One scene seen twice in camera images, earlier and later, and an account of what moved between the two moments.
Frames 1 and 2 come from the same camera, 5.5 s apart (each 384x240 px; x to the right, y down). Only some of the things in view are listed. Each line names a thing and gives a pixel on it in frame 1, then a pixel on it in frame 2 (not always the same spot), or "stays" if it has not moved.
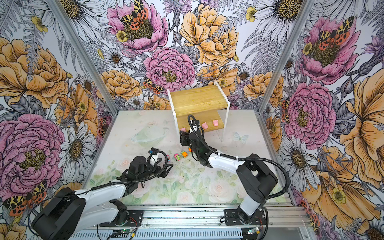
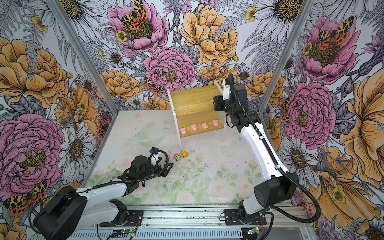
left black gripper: x=164 y=172 stays
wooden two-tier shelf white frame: x=209 y=105 stays
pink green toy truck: x=177 y=157 stays
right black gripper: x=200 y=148 to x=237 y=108
